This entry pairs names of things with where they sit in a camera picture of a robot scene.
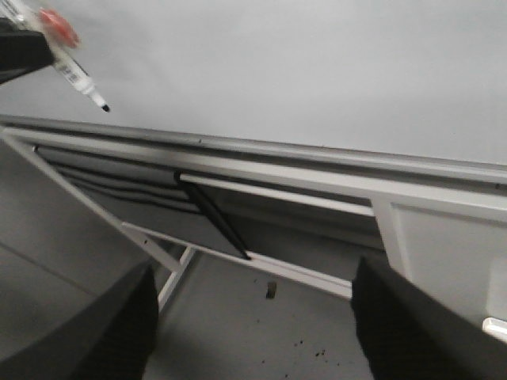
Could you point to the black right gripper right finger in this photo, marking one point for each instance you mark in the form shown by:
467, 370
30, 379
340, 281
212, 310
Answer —
406, 334

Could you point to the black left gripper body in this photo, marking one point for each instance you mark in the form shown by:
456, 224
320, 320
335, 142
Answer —
22, 51

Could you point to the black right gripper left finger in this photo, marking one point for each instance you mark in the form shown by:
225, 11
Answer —
112, 338

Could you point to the white whiteboard marker black tip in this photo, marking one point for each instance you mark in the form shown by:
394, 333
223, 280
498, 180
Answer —
26, 18

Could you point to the aluminium whiteboard marker tray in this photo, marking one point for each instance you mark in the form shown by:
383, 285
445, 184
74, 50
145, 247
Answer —
430, 167

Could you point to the large white whiteboard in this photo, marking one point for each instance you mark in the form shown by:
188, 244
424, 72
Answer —
422, 78

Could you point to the red marker cap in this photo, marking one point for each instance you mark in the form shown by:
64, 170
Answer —
58, 28

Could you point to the white perforated side panel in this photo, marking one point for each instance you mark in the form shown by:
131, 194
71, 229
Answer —
459, 260

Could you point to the white metal stand frame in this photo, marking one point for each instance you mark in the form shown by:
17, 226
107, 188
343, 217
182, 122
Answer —
311, 216

